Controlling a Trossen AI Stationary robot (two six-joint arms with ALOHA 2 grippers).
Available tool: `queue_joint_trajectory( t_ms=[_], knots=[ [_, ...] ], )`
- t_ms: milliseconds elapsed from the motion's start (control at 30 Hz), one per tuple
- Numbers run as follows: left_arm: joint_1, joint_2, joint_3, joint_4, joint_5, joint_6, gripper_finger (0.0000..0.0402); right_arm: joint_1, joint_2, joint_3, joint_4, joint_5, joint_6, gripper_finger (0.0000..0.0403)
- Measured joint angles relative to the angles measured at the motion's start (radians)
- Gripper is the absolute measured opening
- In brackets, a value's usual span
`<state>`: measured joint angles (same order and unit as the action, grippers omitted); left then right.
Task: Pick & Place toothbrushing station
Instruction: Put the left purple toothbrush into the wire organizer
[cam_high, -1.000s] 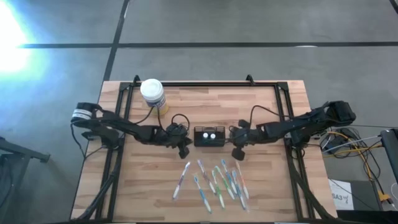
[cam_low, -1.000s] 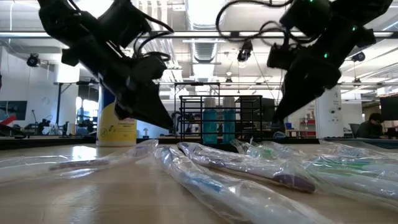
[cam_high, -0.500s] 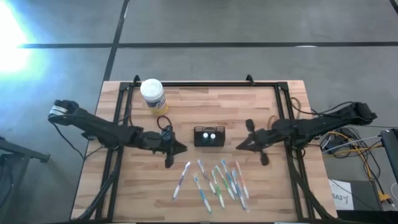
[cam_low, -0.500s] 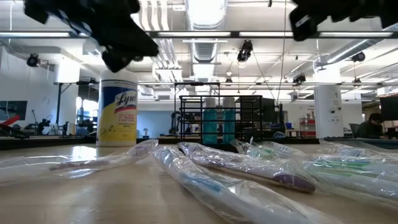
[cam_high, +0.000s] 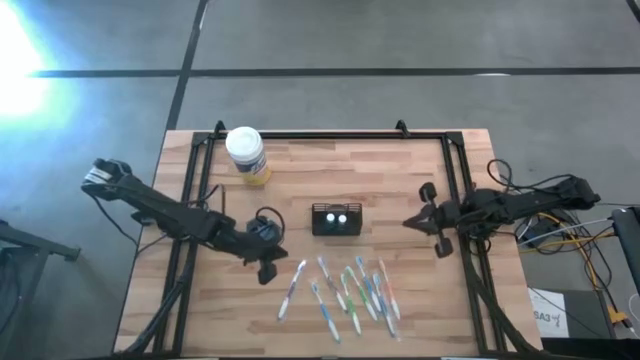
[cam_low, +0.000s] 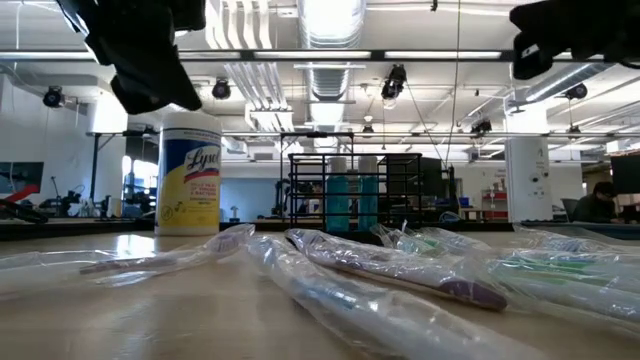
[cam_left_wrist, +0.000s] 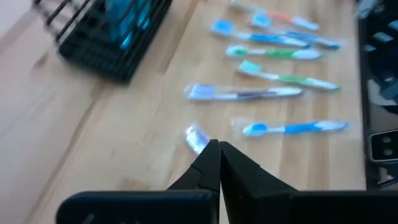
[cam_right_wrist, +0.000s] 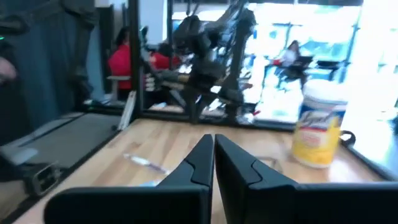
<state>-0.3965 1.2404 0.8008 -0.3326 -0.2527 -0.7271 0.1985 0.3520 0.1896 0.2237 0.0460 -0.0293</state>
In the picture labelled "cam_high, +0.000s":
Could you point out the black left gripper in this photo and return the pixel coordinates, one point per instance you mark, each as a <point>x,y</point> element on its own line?
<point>262,240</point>

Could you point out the Lysol disinfecting wipes canister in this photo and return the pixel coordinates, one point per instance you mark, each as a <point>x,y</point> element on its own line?
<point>244,144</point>

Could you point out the dark grey floor box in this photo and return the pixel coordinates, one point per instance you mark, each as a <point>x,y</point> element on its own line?
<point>587,315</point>

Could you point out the black metal stand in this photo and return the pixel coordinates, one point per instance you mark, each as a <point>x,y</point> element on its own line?
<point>30,240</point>

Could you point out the black case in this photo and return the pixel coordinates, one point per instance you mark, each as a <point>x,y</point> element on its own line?
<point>590,350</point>

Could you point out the dark grey computer case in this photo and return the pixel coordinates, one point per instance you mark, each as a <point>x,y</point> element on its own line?
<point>631,250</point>

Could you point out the black power supply box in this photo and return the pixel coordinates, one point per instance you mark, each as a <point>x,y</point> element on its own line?
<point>540,234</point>

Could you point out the white printed paper sheet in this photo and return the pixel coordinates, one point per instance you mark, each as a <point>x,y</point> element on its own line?
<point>547,312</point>

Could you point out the black aluminium table frame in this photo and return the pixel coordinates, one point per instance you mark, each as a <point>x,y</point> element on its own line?
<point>350,135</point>

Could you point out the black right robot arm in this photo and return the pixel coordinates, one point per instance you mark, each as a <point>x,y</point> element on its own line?
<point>530,202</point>

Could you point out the orange white wrapped toothbrush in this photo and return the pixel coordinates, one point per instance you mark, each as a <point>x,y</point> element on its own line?
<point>390,291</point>

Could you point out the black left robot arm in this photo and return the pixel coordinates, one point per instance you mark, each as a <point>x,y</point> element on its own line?
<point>165,212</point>

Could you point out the green white toothbrush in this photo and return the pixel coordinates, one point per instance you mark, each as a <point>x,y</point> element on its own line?
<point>362,294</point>
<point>351,305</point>

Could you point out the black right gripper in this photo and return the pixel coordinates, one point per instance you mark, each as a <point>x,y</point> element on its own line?
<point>452,217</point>

